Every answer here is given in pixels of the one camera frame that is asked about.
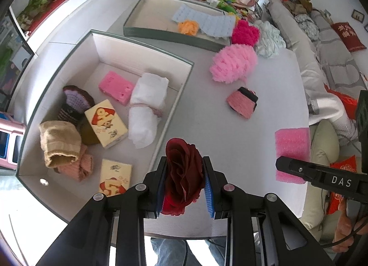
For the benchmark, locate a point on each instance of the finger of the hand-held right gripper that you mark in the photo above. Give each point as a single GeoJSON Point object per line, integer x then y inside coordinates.
{"type": "Point", "coordinates": [293, 165]}

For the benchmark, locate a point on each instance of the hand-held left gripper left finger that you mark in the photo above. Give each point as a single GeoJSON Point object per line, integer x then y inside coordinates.
{"type": "Point", "coordinates": [161, 194]}

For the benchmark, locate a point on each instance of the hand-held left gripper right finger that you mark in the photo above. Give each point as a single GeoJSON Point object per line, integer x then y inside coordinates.
{"type": "Point", "coordinates": [208, 197]}

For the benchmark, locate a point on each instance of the pink foam sheet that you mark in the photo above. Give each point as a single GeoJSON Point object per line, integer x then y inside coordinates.
{"type": "Point", "coordinates": [293, 145]}

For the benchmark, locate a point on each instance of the dark red fabric rose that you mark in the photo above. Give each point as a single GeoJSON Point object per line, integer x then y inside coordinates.
{"type": "Point", "coordinates": [184, 168]}

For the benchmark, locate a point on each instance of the cream printed tissue packet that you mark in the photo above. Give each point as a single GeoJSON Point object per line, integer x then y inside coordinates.
{"type": "Point", "coordinates": [106, 123]}
{"type": "Point", "coordinates": [115, 176]}

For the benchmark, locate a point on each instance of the beige knitted sock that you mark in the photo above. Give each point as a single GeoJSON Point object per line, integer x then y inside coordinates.
{"type": "Point", "coordinates": [59, 143]}

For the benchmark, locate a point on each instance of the pink sponge block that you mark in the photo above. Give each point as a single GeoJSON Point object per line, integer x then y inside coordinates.
{"type": "Point", "coordinates": [116, 86]}

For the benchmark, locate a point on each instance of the dark striped knitted hat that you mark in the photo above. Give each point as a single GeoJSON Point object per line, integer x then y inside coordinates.
{"type": "Point", "coordinates": [74, 105]}

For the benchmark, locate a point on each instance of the large white box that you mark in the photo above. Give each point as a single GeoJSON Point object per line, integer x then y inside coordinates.
{"type": "Point", "coordinates": [120, 53]}

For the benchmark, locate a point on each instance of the person's right hand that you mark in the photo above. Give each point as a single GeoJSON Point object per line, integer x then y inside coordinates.
{"type": "Point", "coordinates": [345, 225]}

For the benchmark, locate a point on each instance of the red cushion gold print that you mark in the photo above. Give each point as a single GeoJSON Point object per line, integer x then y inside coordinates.
{"type": "Point", "coordinates": [343, 100]}
{"type": "Point", "coordinates": [342, 168]}
{"type": "Point", "coordinates": [348, 36]}

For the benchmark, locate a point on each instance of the cream sofa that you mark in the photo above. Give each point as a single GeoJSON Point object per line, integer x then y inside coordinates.
{"type": "Point", "coordinates": [322, 145]}

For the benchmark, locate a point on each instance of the person's blue jeans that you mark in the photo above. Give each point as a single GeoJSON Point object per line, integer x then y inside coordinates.
{"type": "Point", "coordinates": [169, 250]}

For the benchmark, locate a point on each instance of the pink knitted pouch black trim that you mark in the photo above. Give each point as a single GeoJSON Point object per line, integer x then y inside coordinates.
{"type": "Point", "coordinates": [243, 102]}

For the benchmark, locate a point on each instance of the white rolled cloth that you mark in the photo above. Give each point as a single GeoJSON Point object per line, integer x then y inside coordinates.
{"type": "Point", "coordinates": [146, 110]}

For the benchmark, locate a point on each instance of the pink knitted sock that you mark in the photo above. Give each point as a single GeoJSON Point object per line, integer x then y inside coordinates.
{"type": "Point", "coordinates": [77, 166]}

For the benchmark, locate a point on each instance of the grey patterned blanket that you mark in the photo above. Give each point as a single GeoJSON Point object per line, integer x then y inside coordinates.
{"type": "Point", "coordinates": [336, 64]}

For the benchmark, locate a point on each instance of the light pink fluffy scarf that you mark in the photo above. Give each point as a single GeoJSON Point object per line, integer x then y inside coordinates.
{"type": "Point", "coordinates": [233, 63]}

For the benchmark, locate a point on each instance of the white fluffy scarf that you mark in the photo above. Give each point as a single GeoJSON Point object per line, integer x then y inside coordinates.
{"type": "Point", "coordinates": [270, 38]}

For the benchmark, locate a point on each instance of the magenta fluffy scarf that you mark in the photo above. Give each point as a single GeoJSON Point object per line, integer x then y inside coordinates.
{"type": "Point", "coordinates": [245, 33]}

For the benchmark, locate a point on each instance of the pink toy car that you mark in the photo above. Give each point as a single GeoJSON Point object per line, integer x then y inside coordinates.
{"type": "Point", "coordinates": [8, 142]}

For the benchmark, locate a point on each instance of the small framed picture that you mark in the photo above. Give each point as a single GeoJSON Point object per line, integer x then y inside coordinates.
{"type": "Point", "coordinates": [358, 15]}

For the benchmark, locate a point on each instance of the orange pom-pom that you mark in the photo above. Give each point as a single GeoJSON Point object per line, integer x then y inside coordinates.
{"type": "Point", "coordinates": [188, 27]}

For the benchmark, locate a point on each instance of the light blue bubble sheet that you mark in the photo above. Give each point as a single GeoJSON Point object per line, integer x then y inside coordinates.
{"type": "Point", "coordinates": [204, 20]}

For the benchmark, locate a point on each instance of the shallow grey cardboard box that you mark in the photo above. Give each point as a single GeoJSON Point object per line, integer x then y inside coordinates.
{"type": "Point", "coordinates": [149, 13]}

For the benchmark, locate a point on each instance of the glass-front cabinet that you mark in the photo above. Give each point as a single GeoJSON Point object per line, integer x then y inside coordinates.
{"type": "Point", "coordinates": [17, 59]}

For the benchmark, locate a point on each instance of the green leafy plants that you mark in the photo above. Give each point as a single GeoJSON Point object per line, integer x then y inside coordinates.
{"type": "Point", "coordinates": [40, 1]}

